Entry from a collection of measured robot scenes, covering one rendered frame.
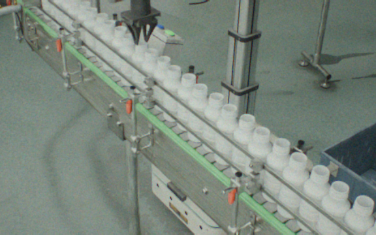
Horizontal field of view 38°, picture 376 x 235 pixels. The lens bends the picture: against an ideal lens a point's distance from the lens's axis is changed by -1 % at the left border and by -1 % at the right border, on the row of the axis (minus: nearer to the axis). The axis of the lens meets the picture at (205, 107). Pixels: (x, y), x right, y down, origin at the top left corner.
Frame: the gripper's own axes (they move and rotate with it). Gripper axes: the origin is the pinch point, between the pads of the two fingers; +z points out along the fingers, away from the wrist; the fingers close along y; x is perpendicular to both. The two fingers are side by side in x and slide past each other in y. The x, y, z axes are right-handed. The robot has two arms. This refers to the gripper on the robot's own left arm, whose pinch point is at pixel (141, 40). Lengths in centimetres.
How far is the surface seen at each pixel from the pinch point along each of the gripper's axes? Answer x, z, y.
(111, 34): 15.9, 4.4, -1.0
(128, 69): 3.8, 10.9, -2.4
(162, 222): 29, 117, 27
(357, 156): -51, 34, 48
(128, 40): 4.7, 1.3, -1.7
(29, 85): 182, 117, 26
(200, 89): -28.3, 2.7, 0.4
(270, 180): -60, 10, -3
